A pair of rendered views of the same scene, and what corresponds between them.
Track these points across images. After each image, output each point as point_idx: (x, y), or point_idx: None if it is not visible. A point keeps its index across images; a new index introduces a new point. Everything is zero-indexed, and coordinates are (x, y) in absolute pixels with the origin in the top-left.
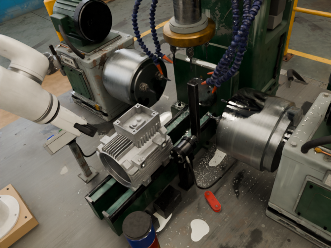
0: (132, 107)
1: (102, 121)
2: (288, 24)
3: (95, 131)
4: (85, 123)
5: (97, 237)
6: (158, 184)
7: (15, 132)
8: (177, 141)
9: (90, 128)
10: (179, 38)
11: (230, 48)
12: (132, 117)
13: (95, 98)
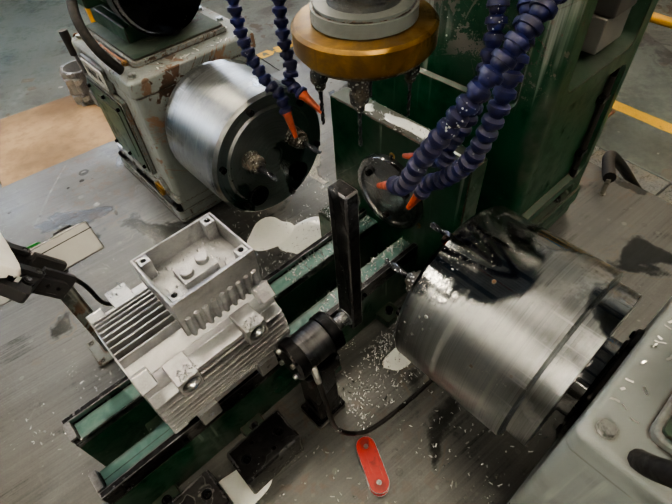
0: (193, 222)
1: (171, 220)
2: (636, 45)
3: (67, 285)
4: (11, 275)
5: None
6: (251, 406)
7: None
8: (312, 306)
9: (50, 278)
10: (326, 50)
11: (461, 104)
12: (192, 248)
13: (156, 168)
